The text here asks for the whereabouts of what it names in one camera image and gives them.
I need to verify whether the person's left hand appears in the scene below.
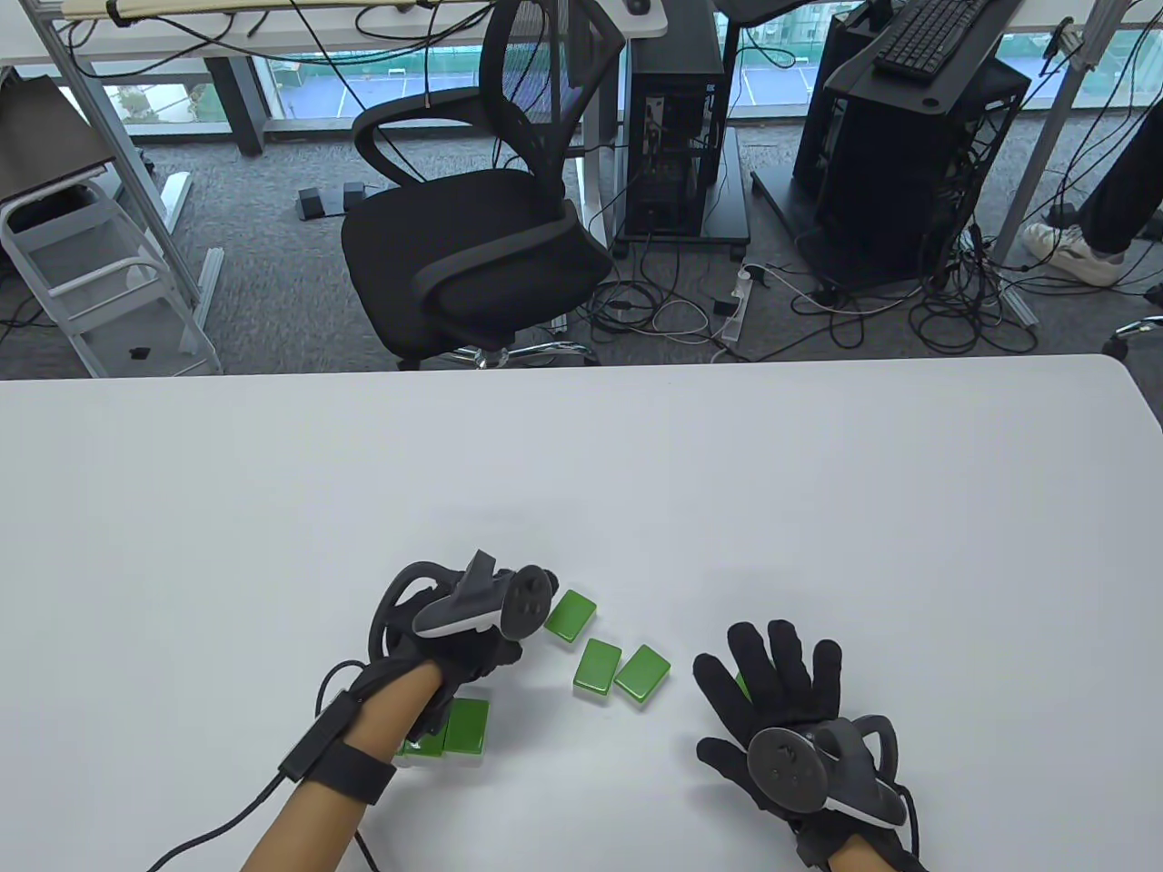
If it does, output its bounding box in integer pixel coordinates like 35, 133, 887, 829
368, 572, 525, 693

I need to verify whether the person's right hand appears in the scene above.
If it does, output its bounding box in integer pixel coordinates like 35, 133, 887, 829
693, 620, 910, 841

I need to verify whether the group of green mahjong tiles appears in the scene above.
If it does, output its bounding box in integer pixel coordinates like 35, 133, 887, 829
396, 589, 673, 767

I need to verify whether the person's right forearm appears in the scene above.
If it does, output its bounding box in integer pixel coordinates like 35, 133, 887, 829
822, 831, 887, 872

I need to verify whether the person's left forearm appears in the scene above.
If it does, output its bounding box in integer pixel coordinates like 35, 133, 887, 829
241, 661, 444, 872

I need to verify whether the grey round hand-mounted controller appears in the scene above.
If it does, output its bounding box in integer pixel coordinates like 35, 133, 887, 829
747, 718, 900, 827
371, 550, 560, 657

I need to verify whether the white power strip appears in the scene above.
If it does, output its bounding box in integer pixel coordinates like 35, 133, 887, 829
711, 265, 757, 344

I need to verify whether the black mesh office chair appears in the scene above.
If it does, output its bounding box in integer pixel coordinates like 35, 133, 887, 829
341, 0, 628, 372

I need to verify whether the black wheeled tower stand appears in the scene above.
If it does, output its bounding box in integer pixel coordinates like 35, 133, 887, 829
611, 127, 753, 263

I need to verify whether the white metal step stool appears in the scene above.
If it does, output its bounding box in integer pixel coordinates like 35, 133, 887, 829
0, 177, 224, 378

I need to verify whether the chrome chair base leg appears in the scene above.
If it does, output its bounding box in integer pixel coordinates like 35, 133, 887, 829
1102, 313, 1163, 360

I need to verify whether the black computer tower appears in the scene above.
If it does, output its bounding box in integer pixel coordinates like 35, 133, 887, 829
622, 27, 728, 239

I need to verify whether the black desk top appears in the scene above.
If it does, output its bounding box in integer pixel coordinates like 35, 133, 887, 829
822, 0, 1032, 112

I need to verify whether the black keyboard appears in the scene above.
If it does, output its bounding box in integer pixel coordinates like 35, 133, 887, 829
872, 0, 1000, 84

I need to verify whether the dark grey flat board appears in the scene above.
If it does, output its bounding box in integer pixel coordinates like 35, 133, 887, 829
0, 74, 112, 205

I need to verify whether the tangle of black floor cables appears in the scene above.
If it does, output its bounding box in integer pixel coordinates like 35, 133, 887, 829
581, 218, 1041, 357

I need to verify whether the aluminium frame post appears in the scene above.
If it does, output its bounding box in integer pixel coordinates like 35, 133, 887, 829
990, 0, 1132, 330
32, 0, 226, 319

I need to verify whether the black clamp-mounted camera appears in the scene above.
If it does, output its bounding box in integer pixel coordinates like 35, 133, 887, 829
1040, 18, 1089, 74

